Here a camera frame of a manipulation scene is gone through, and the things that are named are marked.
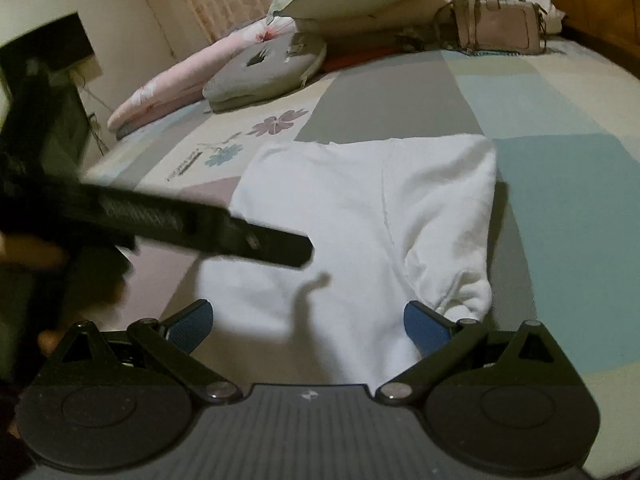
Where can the patterned brown scarf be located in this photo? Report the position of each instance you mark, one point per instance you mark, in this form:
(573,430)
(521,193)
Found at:
(415,40)

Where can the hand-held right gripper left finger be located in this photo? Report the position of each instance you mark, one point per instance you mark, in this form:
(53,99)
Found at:
(192,326)

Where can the beige pillow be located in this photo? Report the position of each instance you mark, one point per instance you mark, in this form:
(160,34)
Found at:
(390,15)

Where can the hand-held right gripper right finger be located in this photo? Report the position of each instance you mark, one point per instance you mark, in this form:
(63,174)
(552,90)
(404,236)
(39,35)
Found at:
(425,326)

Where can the red cloth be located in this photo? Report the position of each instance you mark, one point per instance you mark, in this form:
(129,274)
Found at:
(350,57)

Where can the pink handbag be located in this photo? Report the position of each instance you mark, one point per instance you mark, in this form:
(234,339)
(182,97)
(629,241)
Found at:
(500,30)

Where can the pink floral quilt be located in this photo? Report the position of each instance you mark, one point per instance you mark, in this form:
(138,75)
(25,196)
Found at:
(165,90)

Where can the white printed long-sleeve shirt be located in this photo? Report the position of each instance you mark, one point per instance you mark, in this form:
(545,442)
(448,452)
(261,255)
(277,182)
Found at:
(350,210)

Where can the black wall television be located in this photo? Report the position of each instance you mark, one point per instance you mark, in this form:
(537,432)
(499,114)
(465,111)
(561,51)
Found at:
(60,40)

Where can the grey round cushion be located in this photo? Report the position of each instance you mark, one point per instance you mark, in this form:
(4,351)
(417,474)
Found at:
(260,70)

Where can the wooden headboard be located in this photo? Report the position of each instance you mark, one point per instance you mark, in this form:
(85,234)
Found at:
(590,0)

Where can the person's left hand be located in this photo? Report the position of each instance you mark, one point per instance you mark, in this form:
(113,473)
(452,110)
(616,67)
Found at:
(30,252)

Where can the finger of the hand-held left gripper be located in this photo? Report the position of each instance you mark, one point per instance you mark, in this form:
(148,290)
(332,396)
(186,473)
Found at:
(275,246)

